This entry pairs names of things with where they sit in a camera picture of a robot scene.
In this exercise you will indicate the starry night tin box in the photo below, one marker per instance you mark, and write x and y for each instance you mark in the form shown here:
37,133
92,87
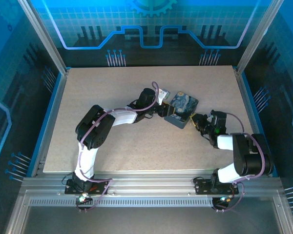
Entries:
183,104

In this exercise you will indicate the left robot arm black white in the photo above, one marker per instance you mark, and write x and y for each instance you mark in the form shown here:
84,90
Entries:
95,129

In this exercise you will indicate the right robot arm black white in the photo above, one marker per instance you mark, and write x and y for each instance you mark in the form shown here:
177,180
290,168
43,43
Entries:
246,153

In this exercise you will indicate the small lit circuit board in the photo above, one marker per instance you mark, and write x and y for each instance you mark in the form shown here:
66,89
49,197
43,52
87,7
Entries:
83,198
224,199

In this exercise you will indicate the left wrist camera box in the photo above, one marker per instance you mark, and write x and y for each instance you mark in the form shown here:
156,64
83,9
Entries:
162,94

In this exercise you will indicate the aluminium table side rail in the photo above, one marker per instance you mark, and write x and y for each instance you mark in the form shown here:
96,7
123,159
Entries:
247,97
52,117

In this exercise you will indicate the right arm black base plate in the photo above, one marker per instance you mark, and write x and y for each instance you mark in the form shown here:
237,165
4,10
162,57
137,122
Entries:
202,186

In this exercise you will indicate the aluminium frame rail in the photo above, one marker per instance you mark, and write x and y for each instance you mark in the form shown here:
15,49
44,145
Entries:
149,182

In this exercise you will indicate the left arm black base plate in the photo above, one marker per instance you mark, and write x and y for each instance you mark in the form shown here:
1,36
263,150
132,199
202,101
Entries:
100,187

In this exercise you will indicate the aluminium frame post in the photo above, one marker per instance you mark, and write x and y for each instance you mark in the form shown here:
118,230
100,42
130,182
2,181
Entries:
260,36
42,36

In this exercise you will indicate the grey metal panel frame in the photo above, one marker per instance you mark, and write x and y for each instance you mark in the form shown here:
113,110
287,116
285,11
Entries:
149,219

